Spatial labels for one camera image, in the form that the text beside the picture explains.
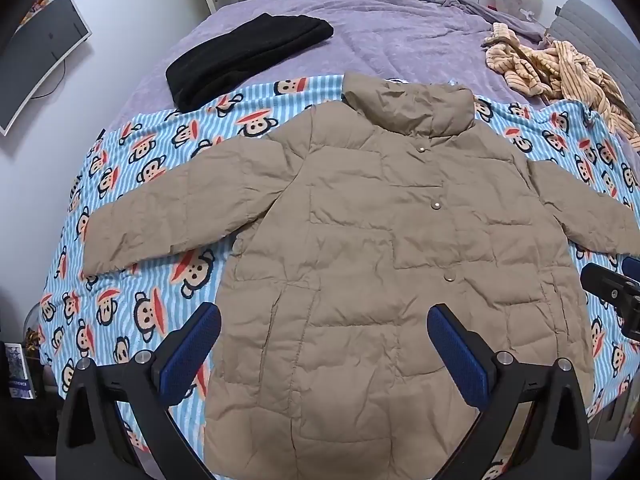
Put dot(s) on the grey chair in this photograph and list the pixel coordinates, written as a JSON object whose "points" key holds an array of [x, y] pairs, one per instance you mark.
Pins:
{"points": [[595, 27]]}

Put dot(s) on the book with dark cover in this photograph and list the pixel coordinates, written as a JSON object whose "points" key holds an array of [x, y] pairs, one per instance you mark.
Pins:
{"points": [[19, 370]]}

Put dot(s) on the monkey print striped blanket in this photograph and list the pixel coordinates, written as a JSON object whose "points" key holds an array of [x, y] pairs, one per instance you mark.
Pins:
{"points": [[150, 285]]}

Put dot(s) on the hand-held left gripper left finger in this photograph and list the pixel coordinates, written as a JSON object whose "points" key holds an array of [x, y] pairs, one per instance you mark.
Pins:
{"points": [[192, 347]]}

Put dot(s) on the white curved monitor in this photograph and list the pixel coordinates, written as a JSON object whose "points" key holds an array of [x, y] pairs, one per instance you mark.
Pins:
{"points": [[37, 55]]}

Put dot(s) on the purple bedspread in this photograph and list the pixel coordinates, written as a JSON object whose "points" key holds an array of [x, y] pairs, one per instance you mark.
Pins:
{"points": [[390, 35]]}

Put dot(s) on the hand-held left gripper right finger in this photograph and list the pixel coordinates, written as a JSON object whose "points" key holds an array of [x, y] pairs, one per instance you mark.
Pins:
{"points": [[457, 355]]}

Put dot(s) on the khaki puffer jacket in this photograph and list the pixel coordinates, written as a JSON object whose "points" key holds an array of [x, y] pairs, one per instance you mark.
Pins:
{"points": [[350, 235]]}

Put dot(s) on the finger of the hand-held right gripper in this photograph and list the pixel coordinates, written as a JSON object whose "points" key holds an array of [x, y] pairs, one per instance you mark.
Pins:
{"points": [[605, 282]]}

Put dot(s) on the beige striped fleece garment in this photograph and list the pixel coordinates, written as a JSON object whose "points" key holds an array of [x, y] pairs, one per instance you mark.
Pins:
{"points": [[565, 67]]}

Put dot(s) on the black folded garment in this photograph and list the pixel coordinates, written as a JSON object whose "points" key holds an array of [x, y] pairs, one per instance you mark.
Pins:
{"points": [[235, 62]]}

